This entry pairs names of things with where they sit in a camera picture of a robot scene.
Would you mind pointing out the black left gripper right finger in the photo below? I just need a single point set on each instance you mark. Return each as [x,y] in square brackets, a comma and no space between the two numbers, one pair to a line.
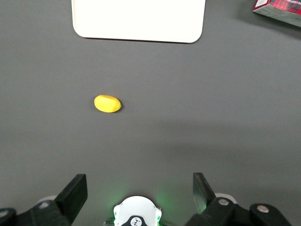
[218,212]

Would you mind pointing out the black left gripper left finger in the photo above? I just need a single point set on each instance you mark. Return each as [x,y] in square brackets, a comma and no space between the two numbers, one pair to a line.
[68,200]

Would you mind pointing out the red cookie box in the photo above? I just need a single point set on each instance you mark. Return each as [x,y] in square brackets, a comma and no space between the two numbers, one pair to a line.
[279,10]

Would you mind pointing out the white rectangular tray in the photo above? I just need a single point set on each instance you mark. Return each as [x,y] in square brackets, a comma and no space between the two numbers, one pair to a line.
[138,18]

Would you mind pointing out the yellow lemon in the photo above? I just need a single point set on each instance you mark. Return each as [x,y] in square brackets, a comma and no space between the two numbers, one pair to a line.
[107,103]

